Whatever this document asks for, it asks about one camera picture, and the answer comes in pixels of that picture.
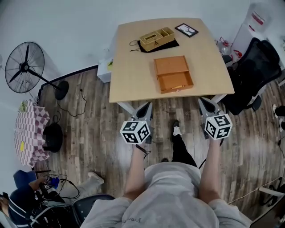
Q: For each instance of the pink checkered cloth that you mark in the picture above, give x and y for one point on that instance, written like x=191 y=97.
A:
x=29 y=133

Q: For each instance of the person's black trouser leg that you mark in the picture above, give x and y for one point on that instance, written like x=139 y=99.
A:
x=181 y=151

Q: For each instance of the person's black shoe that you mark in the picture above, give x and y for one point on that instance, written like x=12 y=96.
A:
x=176 y=129

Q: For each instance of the yellow object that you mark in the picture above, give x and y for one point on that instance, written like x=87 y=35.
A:
x=22 y=147

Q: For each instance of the woven yellow organizer basket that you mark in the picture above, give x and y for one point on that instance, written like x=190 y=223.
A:
x=155 y=39

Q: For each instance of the black equipment case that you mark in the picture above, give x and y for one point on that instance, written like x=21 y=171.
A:
x=53 y=216

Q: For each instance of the person's grey shirt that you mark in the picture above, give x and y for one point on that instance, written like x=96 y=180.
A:
x=164 y=196

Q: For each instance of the blue device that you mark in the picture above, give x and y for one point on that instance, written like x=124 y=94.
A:
x=53 y=182

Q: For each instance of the white box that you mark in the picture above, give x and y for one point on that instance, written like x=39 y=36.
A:
x=103 y=70

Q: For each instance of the black office chair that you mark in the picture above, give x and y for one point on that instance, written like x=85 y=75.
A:
x=253 y=73

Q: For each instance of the orange wooden box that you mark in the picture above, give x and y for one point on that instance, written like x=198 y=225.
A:
x=173 y=73

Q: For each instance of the black picture frame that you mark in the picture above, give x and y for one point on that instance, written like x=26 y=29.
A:
x=186 y=30

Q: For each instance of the black standing fan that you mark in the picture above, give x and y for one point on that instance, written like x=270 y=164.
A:
x=24 y=66

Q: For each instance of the green plant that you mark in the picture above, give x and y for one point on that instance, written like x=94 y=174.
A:
x=22 y=106

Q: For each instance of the person's right forearm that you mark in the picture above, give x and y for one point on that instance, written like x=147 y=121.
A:
x=211 y=171

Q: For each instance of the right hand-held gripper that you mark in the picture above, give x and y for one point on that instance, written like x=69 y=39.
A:
x=218 y=127

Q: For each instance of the black round stool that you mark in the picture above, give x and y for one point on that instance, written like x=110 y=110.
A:
x=53 y=137

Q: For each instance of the person's left forearm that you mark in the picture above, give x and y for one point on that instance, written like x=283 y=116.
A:
x=135 y=171

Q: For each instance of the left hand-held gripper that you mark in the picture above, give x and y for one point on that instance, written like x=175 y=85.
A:
x=135 y=131

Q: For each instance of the white table leg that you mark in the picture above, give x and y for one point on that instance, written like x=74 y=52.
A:
x=128 y=107
x=219 y=98

